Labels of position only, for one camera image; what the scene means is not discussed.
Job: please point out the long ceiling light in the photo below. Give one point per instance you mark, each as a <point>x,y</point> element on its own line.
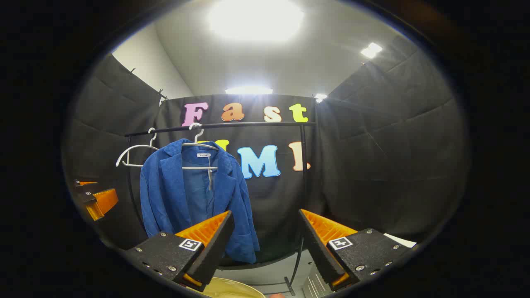
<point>248,90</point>

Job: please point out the small ceiling light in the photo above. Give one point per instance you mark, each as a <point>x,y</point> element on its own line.
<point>320,98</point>
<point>371,50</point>

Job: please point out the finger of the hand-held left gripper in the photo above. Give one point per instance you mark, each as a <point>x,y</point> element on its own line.
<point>85,182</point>
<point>105,203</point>

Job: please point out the cream laundry hamper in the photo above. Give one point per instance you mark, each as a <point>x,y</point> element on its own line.
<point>232,289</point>

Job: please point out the white clothes hanger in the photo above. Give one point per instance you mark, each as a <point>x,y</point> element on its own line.
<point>194,168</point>
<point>131,165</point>

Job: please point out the black backdrop cloth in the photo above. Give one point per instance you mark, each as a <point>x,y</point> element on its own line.
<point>372,165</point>

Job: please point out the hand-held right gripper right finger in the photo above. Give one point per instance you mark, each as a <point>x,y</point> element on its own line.
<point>319,252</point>

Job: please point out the black clothes rack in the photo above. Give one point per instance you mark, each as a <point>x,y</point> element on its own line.
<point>256,123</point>

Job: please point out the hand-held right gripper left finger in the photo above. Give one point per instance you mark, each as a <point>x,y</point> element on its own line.
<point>215,252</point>

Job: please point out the large ceiling light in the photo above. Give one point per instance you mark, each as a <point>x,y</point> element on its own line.
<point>254,18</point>

